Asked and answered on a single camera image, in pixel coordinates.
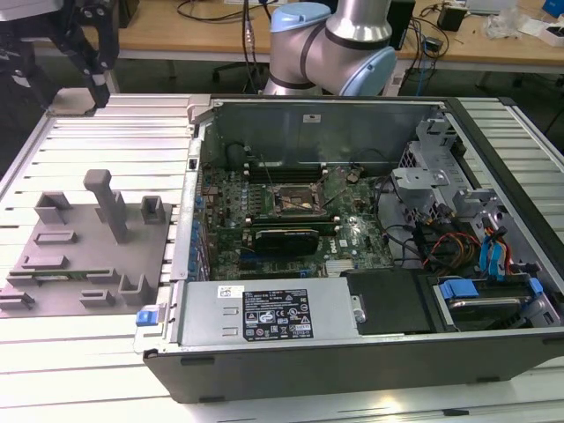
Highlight silver chipset heatsink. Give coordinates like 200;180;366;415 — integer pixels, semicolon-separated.
324;258;355;278

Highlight metal locking lever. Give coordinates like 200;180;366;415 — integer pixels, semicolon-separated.
281;197;330;212
258;153;278;189

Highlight black open PC case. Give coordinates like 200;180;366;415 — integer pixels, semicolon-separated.
143;94;564;404

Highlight wooden desk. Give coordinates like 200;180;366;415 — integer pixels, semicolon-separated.
112;0;564;96

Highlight CPU socket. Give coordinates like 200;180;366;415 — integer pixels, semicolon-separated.
271;182;325;218

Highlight black tower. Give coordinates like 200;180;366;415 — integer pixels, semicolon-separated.
387;0;418;50

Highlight green motherboard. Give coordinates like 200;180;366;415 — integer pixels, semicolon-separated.
196;165;396;281

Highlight grey parts rack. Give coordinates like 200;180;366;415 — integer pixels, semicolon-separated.
0;168;180;318

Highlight orange red wire bundle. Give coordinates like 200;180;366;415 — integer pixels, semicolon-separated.
422;231;481;270

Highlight green RAM stick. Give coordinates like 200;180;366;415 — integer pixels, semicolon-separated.
30;269;114;281

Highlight small black box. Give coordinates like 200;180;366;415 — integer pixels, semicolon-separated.
437;5;467;32

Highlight hard disk in blue carrier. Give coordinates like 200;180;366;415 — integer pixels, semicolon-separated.
434;276;545;334

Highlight grey metal drive cage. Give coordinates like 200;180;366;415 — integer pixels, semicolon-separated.
390;115;515;234

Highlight blue flat cables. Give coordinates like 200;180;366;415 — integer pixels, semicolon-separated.
478;224;515;283

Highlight large black computer box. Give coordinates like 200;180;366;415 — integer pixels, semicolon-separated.
117;0;140;28

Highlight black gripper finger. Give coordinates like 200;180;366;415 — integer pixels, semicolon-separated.
0;17;52;114
46;0;121;111

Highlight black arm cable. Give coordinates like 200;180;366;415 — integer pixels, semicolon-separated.
241;0;262;96

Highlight clear plastic bags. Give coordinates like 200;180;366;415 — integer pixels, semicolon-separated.
483;7;548;40

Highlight black plastic bay shroud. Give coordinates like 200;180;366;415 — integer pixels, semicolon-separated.
342;268;437;337

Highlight silver power supply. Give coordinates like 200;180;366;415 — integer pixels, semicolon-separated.
178;279;360;345

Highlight black graphics card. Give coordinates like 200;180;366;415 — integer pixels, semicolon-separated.
251;226;321;256

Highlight metal socket cover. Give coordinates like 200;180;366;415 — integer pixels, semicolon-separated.
317;168;350;207

